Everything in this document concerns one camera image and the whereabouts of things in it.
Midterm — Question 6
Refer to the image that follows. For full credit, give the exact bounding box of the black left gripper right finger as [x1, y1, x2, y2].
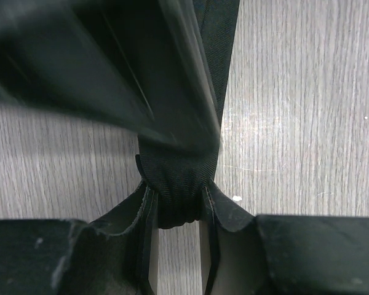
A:
[201, 183, 369, 294]

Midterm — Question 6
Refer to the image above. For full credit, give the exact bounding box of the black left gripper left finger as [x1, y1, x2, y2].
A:
[0, 183, 158, 294]

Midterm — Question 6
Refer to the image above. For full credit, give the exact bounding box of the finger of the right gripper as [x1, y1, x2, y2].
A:
[0, 1, 220, 151]

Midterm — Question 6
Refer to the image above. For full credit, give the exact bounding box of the black tie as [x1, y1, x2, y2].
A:
[137, 1, 239, 229]

